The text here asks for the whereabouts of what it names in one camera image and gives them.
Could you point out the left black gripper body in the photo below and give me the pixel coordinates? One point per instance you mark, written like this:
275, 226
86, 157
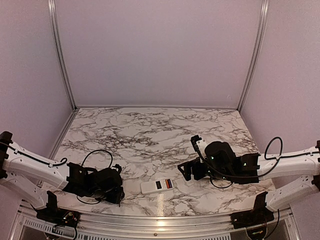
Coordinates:
113, 198

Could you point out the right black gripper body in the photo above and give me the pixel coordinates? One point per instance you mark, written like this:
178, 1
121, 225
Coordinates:
214, 173

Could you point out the white battery cover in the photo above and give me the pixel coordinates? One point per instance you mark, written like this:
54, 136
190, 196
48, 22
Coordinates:
189, 182

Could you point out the white remote control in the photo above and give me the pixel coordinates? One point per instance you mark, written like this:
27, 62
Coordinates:
155, 186

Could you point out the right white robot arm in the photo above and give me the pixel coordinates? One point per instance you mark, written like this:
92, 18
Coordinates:
305, 164

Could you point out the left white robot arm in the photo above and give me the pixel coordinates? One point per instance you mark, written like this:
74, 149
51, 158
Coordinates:
18, 166

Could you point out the purple battery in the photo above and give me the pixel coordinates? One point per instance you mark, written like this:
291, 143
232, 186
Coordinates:
170, 183

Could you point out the orange battery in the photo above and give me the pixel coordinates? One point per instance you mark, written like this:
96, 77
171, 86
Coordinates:
166, 184

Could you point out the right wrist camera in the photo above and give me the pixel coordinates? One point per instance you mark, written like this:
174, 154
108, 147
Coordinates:
198, 145

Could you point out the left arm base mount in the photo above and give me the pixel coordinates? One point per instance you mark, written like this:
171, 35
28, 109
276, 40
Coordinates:
56, 215

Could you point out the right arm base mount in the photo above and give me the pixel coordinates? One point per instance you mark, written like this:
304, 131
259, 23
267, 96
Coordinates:
259, 214

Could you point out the front aluminium rail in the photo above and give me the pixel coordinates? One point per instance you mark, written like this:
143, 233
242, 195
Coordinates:
98, 226

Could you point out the right aluminium frame post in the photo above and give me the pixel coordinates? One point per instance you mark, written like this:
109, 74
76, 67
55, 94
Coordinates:
259, 39

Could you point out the aluminium frame post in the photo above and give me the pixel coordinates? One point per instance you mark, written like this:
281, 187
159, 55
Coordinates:
59, 52
259, 39

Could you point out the left aluminium frame post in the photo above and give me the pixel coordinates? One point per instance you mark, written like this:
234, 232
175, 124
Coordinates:
59, 52

